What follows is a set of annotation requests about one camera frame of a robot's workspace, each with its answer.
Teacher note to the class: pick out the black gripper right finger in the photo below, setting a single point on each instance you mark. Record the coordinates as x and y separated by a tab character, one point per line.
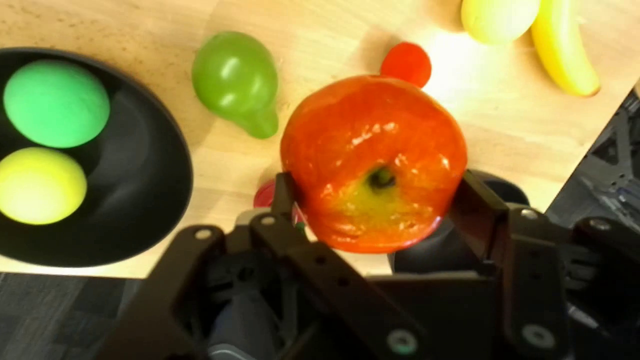
487	220

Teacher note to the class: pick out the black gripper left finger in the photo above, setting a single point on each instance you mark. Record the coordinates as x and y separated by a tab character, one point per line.
283	200

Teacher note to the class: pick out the small red fruit toy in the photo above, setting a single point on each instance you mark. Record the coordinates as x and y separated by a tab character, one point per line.
263	196

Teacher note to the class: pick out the orange fruit toy green stem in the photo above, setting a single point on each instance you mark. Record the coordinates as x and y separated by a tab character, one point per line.
372	146

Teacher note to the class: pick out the green pear toy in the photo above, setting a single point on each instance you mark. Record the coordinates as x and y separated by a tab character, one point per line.
233	80

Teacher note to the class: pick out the red strawberry toy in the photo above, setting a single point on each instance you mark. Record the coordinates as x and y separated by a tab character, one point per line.
407	62

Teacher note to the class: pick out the yellow banana toy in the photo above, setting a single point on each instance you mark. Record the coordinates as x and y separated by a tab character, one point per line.
566	53

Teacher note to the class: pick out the yellow round fruit toy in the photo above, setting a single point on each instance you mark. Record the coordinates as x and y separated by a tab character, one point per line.
41	186
501	16

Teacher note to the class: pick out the green round fruit toy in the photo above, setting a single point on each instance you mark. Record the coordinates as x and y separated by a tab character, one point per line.
57	102

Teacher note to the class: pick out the wooden top tool cart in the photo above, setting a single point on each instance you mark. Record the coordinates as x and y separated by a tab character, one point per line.
501	121

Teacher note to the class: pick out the large black bowl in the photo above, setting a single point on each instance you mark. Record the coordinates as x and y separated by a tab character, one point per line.
147	200

